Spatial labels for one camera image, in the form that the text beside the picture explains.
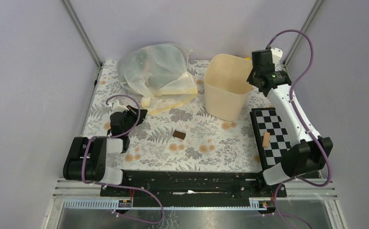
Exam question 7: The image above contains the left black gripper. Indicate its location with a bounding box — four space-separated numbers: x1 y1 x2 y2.
121 104 147 135

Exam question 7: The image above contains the beige plastic trash bin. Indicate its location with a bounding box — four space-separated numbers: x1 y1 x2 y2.
203 53 253 121

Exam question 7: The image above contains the translucent white plastic bag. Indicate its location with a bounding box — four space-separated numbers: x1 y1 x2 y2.
117 43 198 115

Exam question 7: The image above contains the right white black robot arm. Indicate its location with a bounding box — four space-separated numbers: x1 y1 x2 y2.
247 49 333 197

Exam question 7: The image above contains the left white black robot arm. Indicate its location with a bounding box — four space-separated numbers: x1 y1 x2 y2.
63 106 148 196

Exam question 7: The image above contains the small brown wooden block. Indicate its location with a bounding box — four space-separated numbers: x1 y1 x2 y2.
172 130 186 140

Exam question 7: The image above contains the black white checkerboard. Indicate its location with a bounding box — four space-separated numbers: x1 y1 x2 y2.
250 108 291 170

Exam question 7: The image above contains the floral patterned table mat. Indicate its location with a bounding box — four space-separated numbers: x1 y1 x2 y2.
82 59 299 173

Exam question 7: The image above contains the tan wooden block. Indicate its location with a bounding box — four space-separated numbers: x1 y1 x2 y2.
262 132 270 148

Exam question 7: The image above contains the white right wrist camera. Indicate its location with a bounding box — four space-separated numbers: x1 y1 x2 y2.
270 47 283 65

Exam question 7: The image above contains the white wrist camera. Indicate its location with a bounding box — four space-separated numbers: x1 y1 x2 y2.
270 47 283 65
112 100 128 113

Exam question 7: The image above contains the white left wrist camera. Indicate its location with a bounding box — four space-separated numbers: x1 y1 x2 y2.
112 100 128 113

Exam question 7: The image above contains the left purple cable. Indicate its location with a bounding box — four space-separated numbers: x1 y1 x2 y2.
81 94 166 225

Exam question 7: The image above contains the right aluminium frame post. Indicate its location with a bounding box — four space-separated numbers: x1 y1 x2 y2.
283 0 325 66

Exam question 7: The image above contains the aluminium frame post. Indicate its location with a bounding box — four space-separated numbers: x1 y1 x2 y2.
61 0 104 68
283 0 325 66

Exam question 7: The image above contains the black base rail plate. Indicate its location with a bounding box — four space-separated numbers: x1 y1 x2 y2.
100 170 276 208

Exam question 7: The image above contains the left aluminium frame post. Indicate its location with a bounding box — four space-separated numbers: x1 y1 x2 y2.
61 0 104 68

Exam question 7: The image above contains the grey slotted cable duct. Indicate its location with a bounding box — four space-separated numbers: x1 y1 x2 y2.
63 199 268 211

